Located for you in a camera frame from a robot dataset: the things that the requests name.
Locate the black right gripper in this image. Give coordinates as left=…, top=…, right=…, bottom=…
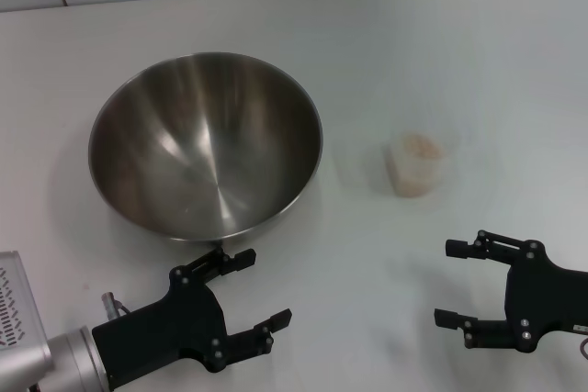
left=434, top=229, right=588, bottom=355

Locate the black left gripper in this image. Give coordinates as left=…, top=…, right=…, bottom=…
left=91, top=247, right=294, bottom=391

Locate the uncooked white rice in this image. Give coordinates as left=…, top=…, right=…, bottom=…
left=390, top=133, right=445, bottom=198

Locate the clear plastic measuring cup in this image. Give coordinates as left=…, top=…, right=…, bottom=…
left=384, top=131, right=447, bottom=199

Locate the stainless steel mixing bowl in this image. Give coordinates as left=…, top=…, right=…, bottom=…
left=87, top=50, right=324, bottom=242

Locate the left arm connector cable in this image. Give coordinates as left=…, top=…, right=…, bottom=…
left=101, top=291, right=135, bottom=320

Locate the left wrist camera housing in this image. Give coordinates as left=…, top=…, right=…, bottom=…
left=0, top=251, right=52, bottom=362

